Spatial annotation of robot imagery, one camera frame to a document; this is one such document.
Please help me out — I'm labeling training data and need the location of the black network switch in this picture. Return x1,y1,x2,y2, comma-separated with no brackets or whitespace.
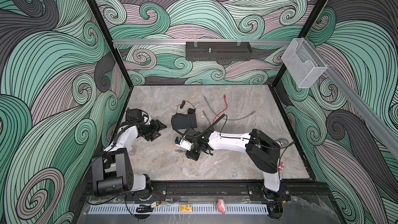
171,113,198,130

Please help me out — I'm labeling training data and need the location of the pink item under left arm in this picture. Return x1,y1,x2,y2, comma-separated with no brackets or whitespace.
128,149,136,157

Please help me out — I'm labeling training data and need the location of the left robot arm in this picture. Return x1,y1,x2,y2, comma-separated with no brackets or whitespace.
91,108,167,197

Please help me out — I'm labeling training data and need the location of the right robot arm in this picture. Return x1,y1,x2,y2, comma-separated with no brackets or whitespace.
175,128,284,192

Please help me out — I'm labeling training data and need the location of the yellow label tag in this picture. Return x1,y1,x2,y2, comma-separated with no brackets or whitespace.
178,204,193,213

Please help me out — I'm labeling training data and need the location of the glittery purple microphone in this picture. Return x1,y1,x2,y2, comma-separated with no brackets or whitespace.
277,138,289,148

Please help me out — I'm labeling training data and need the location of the white bunny pink figurine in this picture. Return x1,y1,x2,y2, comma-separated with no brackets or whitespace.
278,161,285,171

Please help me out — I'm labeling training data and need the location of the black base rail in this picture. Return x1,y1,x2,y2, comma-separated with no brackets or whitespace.
104,179,331,203

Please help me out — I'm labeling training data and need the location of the red ethernet cable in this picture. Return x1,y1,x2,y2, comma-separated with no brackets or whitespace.
212,94,229,124

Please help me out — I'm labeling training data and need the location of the pink toy on duct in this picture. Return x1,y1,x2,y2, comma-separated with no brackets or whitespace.
216,199,227,215

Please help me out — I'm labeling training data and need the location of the white slotted cable duct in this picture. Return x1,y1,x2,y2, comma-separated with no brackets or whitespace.
88,204,268,215

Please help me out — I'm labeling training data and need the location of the black wall-mounted tray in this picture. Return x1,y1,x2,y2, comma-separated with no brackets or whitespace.
185,41,253,63

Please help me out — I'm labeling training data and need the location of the clear plastic wall bin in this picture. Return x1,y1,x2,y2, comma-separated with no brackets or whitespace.
282,38,327,89

